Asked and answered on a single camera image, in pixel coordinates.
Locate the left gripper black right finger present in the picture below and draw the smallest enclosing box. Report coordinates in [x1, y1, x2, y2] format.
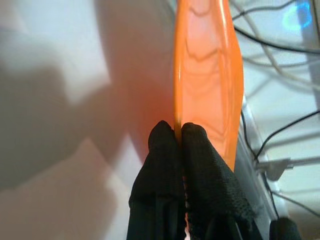
[181, 122, 256, 240]

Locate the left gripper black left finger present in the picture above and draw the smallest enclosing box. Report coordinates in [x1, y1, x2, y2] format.
[126, 120, 186, 240]

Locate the deep orange plastic bowl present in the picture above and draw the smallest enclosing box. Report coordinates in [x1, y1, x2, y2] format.
[173, 0, 245, 176]

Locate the black cable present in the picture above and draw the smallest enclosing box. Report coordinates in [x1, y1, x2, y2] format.
[241, 109, 320, 163]
[233, 24, 320, 55]

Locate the black plug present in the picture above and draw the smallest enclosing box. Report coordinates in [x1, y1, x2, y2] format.
[268, 216, 308, 240]

